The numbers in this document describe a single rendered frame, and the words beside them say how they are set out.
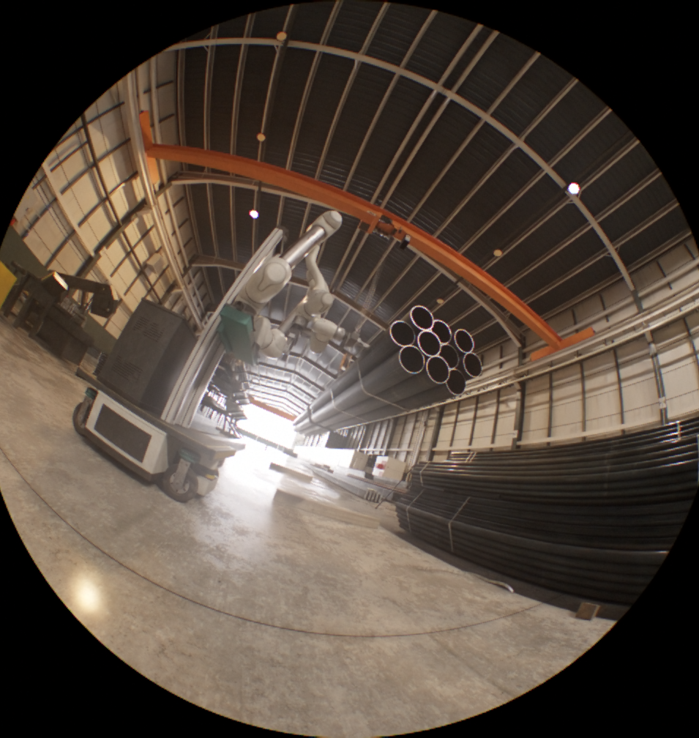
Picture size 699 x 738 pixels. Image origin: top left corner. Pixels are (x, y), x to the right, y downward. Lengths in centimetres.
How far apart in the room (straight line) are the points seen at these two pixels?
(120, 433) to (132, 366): 35
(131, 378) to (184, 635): 117
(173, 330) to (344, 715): 152
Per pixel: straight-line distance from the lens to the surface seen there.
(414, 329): 152
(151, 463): 127
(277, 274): 121
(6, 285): 501
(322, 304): 135
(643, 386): 972
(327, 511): 240
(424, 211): 1081
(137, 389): 142
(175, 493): 134
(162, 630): 61
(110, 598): 64
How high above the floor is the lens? 44
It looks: 22 degrees up
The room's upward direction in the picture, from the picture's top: 20 degrees clockwise
